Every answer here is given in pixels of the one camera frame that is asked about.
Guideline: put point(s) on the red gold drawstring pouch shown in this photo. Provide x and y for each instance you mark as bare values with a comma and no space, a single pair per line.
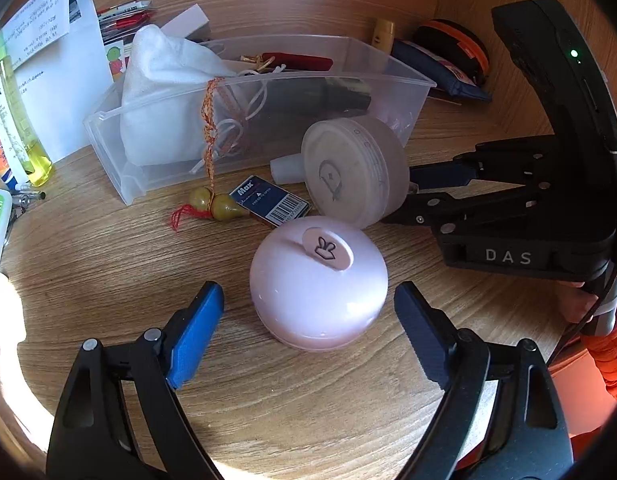
270,61

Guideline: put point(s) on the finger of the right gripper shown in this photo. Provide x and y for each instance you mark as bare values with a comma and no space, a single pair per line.
433,210
440,175

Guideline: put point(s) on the stack of booklets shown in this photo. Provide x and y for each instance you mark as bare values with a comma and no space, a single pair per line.
122,21

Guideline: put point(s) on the yellow lotion bottle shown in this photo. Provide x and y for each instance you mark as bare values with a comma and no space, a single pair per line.
383,35

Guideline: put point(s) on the black pen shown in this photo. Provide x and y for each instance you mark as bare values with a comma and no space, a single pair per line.
24,194

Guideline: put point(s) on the white cloth pouch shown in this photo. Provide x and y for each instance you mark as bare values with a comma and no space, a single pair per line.
163,89

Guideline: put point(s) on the black orange round case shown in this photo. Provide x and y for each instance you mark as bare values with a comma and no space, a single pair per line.
456,44

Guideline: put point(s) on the clear plastic storage bin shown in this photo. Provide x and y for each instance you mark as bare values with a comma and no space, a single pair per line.
398,93

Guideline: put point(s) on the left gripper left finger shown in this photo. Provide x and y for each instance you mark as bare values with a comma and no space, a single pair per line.
161,362

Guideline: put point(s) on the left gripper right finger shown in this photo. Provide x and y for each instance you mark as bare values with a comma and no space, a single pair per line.
456,360

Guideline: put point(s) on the white rectangular box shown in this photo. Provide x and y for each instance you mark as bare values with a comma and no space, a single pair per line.
192,24

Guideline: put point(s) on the yellow liquid clear bottle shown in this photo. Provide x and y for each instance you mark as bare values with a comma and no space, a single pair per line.
17,135

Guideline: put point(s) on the fruit sticker sheet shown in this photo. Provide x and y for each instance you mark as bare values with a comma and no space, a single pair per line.
118,56

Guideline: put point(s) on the right hand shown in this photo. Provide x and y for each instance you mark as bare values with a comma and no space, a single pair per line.
573,303

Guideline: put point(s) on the round translucent white container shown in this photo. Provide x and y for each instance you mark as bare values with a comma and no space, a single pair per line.
355,169

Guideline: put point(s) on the pink round device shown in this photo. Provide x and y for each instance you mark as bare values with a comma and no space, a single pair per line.
318,283

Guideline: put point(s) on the white folded paper sheet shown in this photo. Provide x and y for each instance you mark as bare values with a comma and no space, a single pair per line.
58,58

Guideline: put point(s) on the navy blue pouch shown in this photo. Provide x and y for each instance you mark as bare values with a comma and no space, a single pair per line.
445,74

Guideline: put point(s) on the blue staples box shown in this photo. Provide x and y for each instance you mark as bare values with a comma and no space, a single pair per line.
269,202

